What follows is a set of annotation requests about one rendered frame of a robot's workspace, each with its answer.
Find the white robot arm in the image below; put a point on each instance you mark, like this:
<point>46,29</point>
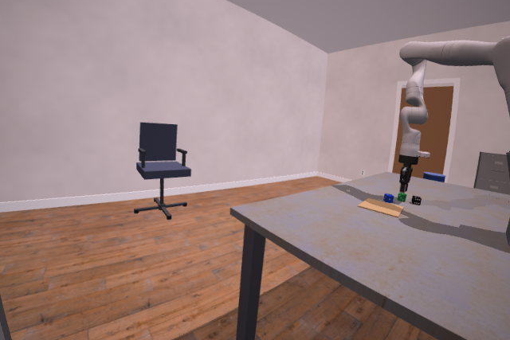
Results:
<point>452,53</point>

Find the black die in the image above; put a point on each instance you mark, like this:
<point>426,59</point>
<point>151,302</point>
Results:
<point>416,200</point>

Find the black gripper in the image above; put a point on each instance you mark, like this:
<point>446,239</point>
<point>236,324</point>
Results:
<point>408,161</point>

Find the blue die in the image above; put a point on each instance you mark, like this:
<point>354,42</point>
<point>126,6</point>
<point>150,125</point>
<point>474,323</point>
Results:
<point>388,198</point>

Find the peach flat square mat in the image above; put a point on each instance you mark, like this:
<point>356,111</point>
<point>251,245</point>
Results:
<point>382,207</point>

